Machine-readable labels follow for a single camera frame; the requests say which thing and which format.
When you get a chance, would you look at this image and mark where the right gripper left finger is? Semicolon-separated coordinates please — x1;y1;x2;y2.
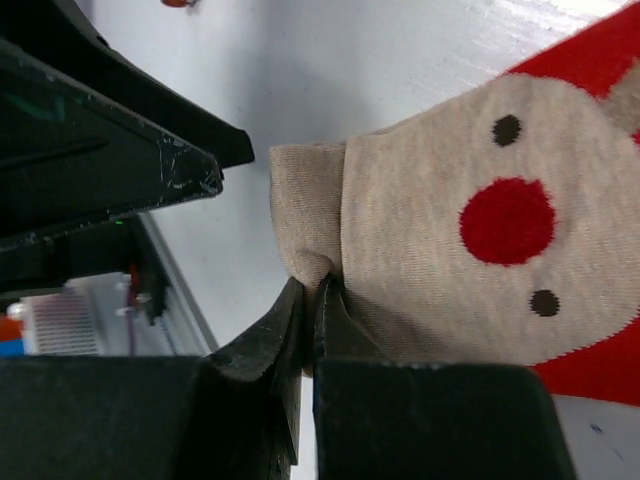
1;280;303;479

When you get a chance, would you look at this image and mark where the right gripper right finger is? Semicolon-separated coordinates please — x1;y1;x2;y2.
313;277;576;480

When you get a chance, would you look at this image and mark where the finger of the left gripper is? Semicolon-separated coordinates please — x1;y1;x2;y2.
64;1;254;168
1;41;222;251

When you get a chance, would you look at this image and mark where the beige red reindeer sock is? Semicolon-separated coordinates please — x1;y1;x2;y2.
270;2;639;405

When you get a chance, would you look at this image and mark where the aluminium front rail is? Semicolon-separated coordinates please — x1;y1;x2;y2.
138;213;218;356

